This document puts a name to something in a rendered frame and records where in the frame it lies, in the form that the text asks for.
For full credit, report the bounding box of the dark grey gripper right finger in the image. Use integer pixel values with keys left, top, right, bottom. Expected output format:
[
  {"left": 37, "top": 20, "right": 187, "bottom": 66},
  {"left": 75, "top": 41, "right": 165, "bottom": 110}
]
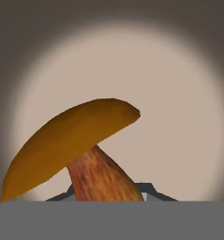
[{"left": 134, "top": 182, "right": 179, "bottom": 203}]

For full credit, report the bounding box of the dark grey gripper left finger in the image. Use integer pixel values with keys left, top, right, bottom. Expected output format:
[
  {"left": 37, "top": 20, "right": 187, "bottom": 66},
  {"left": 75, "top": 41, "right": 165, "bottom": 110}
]
[{"left": 45, "top": 183, "right": 77, "bottom": 203}]

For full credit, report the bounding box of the brown mushroom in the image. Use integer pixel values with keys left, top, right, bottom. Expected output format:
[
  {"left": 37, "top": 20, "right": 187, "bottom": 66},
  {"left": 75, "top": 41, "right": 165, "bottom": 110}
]
[{"left": 0, "top": 97, "right": 145, "bottom": 204}]

